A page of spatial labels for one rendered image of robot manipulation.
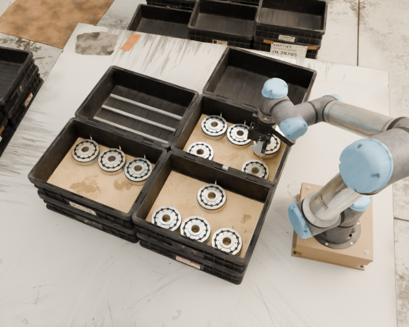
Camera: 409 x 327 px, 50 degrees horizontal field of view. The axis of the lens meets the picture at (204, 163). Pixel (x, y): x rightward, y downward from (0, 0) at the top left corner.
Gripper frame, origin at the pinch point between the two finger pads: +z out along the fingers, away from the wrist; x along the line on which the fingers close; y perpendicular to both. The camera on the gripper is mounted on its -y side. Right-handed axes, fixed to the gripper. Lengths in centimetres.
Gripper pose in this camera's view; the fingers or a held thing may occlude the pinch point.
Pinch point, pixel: (265, 150)
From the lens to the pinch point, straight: 164.6
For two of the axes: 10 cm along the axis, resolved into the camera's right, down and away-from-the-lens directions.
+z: -0.4, 5.2, 8.5
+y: -9.3, -3.3, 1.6
